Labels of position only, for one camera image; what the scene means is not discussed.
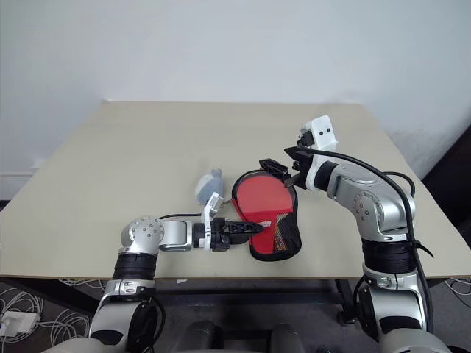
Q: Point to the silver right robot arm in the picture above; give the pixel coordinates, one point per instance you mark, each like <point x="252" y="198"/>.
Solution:
<point x="390" y="209"/>

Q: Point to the black metal table frame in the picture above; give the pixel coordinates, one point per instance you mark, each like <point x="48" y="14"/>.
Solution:
<point x="344" y="299"/>

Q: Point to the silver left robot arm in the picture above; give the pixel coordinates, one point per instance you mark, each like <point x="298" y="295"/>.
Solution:
<point x="147" y="232"/>

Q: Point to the white power adapter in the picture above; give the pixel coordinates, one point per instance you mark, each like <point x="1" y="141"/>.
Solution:
<point x="18" y="323"/>

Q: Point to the black mesh paddle case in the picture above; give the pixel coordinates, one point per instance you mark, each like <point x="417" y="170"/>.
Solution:
<point x="289" y="235"/>

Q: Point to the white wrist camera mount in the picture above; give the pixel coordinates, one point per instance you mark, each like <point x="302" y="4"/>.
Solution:
<point x="324" y="132"/>
<point x="211" y="206"/>

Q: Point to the grey white plush toy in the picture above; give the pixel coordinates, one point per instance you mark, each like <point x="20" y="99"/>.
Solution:
<point x="209" y="185"/>

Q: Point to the red table tennis paddle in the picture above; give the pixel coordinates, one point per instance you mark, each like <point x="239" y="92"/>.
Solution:
<point x="259" y="200"/>

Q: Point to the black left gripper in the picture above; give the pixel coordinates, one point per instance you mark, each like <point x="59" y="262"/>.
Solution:
<point x="221" y="235"/>

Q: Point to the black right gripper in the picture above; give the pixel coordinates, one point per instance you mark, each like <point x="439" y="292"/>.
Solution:
<point x="303" y="171"/>

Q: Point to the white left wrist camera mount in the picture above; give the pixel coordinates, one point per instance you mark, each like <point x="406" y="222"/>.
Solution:
<point x="211" y="206"/>

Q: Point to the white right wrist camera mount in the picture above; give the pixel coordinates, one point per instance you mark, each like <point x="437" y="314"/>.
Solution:
<point x="324" y="132"/>

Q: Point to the black furniture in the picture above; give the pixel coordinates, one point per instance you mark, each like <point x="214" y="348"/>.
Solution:
<point x="450" y="184"/>

